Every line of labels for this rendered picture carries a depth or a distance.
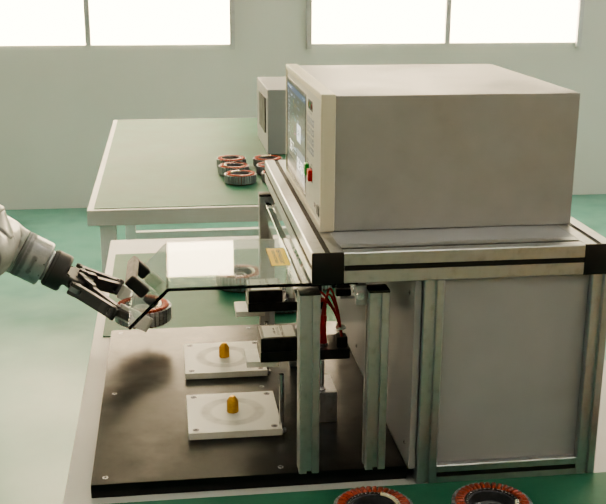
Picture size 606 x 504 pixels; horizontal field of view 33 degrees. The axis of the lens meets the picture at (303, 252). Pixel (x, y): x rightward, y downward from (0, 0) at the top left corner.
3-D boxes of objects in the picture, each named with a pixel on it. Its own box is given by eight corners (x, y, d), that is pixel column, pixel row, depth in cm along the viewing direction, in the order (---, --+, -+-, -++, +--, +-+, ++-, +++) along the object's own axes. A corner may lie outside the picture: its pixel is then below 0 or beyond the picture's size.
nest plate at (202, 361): (185, 379, 183) (185, 373, 183) (183, 349, 198) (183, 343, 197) (267, 375, 185) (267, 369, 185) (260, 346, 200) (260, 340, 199)
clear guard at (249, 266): (128, 330, 141) (126, 289, 140) (132, 278, 164) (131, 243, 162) (357, 320, 146) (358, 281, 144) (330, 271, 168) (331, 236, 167)
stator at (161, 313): (113, 331, 195) (112, 313, 194) (116, 312, 206) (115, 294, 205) (172, 329, 197) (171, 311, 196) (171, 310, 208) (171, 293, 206)
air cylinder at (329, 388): (306, 423, 166) (306, 392, 165) (300, 404, 173) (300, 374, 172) (337, 421, 167) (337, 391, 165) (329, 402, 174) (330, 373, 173)
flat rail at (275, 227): (304, 317, 145) (304, 297, 144) (263, 212, 204) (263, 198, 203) (312, 316, 145) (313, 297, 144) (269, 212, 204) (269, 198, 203)
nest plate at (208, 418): (188, 440, 160) (188, 433, 160) (186, 401, 175) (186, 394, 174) (282, 435, 162) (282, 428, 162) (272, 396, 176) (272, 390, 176)
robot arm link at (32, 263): (6, 279, 191) (35, 293, 192) (28, 238, 189) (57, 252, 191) (13, 265, 199) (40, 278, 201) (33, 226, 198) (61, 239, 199)
